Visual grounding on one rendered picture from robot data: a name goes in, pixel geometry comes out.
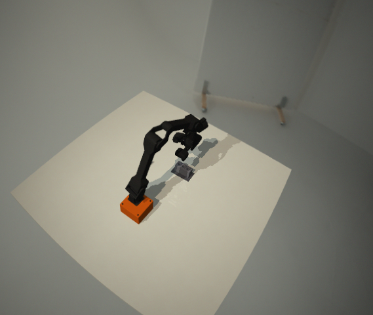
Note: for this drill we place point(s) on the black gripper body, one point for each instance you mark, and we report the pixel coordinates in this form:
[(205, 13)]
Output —
[(189, 144)]

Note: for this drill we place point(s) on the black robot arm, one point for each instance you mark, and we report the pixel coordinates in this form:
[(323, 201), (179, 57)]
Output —
[(153, 143)]

